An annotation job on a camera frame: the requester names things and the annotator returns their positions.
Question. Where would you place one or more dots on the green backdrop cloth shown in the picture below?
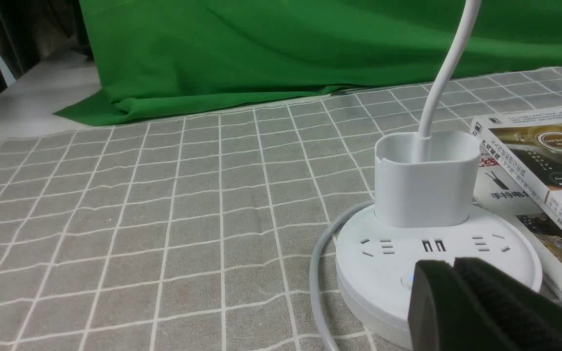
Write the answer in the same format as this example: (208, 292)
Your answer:
(161, 58)

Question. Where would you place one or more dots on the thin magazine at bottom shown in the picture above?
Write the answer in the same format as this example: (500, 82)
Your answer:
(496, 191)

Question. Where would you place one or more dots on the white desk lamp with sockets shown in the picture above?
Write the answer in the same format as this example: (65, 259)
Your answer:
(423, 210)

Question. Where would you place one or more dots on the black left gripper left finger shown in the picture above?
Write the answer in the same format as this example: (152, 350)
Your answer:
(444, 315)

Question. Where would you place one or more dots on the self-driving vehicle book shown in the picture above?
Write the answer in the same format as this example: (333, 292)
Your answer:
(528, 146)

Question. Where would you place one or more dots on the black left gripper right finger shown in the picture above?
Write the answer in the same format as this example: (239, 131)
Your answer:
(530, 320)

